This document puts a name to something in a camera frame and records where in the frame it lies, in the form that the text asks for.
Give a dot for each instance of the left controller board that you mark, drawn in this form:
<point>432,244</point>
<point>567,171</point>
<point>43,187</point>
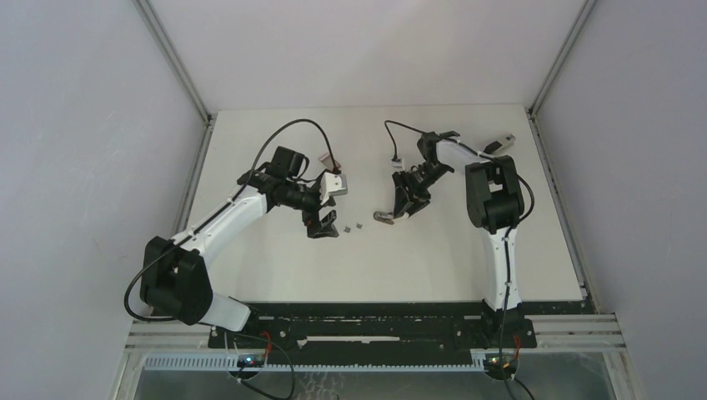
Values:
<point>251,361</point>

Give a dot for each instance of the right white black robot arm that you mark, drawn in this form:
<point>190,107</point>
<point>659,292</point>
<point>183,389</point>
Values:
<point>494,204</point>

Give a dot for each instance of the white slotted cable duct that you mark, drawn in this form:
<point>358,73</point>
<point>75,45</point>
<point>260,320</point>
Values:
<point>185,362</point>

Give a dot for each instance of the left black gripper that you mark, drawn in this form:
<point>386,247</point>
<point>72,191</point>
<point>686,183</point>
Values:
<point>324,227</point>

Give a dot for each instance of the controller board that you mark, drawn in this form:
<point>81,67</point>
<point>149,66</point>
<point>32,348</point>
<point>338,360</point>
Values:
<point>498,363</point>
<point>251,361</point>

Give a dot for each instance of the aluminium frame rails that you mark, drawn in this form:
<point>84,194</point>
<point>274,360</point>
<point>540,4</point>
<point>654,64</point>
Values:
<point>582,333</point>

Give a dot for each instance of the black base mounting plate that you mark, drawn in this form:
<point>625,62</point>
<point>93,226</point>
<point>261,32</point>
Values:
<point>500,328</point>

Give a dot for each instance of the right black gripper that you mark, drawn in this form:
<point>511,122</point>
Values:
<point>409,201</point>

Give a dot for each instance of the right controller board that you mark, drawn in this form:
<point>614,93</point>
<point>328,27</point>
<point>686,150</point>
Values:
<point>498,363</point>

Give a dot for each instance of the black silver stapler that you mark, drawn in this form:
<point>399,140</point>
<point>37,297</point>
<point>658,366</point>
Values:
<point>500,144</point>

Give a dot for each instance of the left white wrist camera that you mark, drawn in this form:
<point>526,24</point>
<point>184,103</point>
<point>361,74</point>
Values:
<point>331,185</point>

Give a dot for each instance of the open red staple box tray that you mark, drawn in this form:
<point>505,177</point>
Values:
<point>328,162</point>

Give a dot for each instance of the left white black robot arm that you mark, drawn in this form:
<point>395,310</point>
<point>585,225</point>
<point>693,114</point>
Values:
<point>175,281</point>

